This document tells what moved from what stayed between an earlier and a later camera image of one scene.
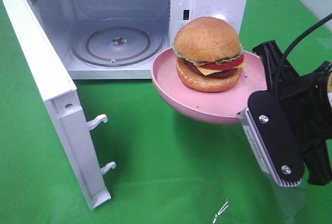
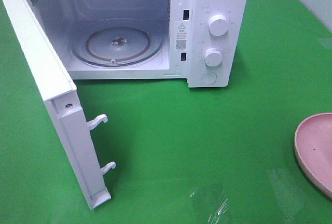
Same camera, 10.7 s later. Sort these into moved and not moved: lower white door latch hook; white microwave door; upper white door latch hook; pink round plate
Moved: pink round plate
Not moved: lower white door latch hook; upper white door latch hook; white microwave door
